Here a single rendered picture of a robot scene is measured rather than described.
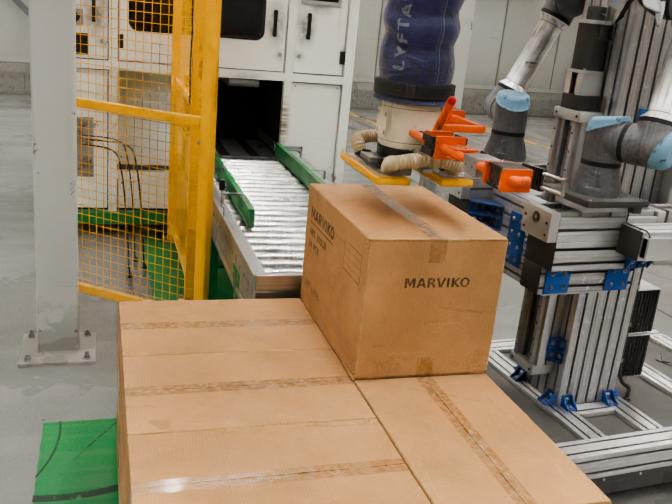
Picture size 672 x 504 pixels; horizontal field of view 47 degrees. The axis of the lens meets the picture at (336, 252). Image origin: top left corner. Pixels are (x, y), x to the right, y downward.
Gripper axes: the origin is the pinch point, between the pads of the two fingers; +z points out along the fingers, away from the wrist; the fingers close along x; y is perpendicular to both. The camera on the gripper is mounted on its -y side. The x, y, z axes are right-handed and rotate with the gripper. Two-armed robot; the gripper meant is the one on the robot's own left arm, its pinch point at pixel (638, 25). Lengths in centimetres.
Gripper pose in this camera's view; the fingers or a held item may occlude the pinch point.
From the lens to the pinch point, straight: 209.3
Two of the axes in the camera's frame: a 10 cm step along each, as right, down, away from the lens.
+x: 3.6, 3.2, -8.8
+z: -0.9, 9.5, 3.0
